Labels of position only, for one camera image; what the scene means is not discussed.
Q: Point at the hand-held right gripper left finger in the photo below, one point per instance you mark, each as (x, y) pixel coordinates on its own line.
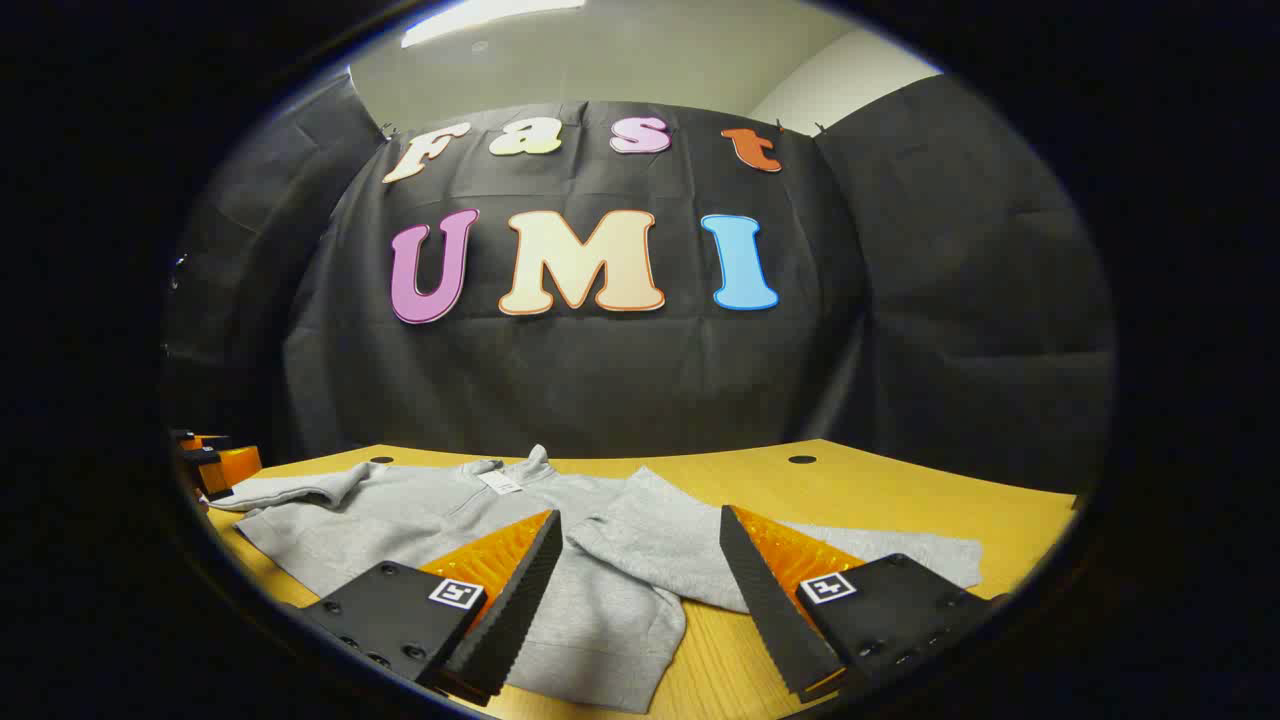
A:
(520, 600)

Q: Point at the black backdrop cloth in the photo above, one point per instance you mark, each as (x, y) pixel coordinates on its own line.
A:
(600, 370)

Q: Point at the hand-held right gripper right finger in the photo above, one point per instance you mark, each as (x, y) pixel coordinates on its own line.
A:
(765, 600)

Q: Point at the grey sweatshirt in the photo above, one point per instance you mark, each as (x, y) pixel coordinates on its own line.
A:
(620, 590)

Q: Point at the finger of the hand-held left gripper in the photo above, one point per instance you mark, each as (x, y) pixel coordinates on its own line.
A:
(205, 441)
(235, 466)

